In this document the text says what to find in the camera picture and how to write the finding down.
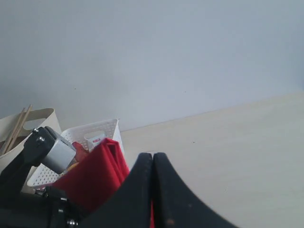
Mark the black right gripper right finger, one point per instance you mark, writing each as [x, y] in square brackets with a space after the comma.
[174, 203]

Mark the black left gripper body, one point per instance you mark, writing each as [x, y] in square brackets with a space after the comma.
[50, 209]

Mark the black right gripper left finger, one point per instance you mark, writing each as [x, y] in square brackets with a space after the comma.
[130, 206]

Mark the red table cloth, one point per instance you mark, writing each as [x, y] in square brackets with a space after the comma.
[96, 178]

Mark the red sausage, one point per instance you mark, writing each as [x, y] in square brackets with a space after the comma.
[81, 152]

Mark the wooden chopstick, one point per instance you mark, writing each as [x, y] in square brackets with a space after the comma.
[16, 134]
[11, 134]

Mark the white perforated plastic basket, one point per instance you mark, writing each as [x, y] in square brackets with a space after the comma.
[43, 176]

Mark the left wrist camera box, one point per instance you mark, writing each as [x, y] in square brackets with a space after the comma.
[45, 146]

